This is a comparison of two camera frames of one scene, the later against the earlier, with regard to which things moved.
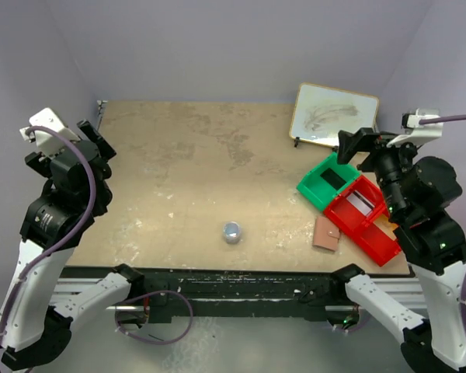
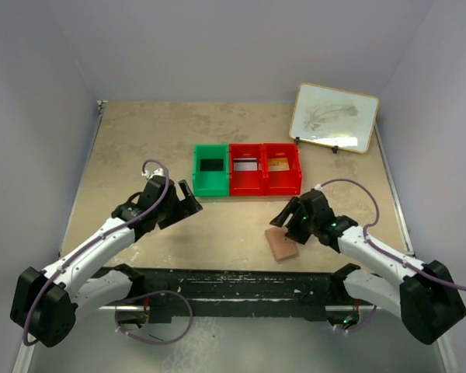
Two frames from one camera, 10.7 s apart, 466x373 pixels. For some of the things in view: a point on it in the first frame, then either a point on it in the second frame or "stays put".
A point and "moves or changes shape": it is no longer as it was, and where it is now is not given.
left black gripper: x=99 y=141 → x=177 y=207
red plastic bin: x=356 y=206 → x=246 y=169
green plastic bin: x=326 y=179 → x=210 y=183
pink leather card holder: x=325 y=235 moves or changes shape
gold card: x=387 y=228 → x=277 y=165
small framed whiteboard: x=320 y=113 stays put
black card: x=331 y=177 → x=212 y=165
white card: x=359 y=201 → x=245 y=164
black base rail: x=195 y=295 stays put
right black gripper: x=373 y=145 → x=295 y=224
